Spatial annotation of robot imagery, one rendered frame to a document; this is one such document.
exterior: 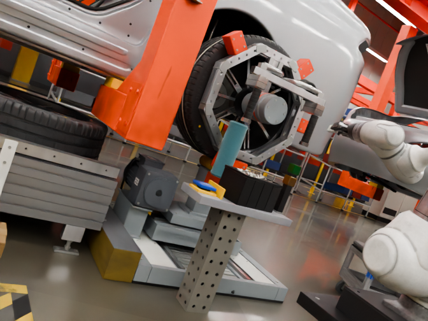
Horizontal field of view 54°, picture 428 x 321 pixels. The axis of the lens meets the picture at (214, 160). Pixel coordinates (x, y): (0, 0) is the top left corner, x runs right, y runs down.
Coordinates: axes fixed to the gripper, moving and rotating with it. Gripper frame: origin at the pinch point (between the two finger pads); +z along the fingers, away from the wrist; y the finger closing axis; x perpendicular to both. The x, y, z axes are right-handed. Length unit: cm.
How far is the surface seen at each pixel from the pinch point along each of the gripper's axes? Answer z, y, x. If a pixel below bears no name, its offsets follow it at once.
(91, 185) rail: 4, 76, 74
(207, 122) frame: 20, 45, 27
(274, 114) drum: 9.6, 23.5, 8.0
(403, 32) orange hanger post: 355, -209, -267
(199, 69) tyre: 25, 61, 8
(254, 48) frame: 19, 45, -14
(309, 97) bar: 7.2, 14.6, -7.3
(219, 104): 65, 34, 10
